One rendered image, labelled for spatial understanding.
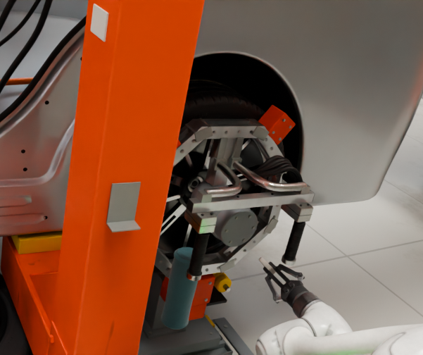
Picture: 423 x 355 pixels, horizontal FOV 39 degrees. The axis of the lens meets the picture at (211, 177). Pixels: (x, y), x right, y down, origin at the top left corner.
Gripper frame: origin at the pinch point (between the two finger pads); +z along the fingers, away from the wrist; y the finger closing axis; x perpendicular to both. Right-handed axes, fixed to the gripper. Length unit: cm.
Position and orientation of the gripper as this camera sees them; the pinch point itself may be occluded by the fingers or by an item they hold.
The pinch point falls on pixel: (267, 265)
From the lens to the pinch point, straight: 206.4
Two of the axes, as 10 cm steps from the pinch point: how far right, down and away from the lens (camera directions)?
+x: -4.7, -5.9, -6.6
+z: -4.8, -4.5, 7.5
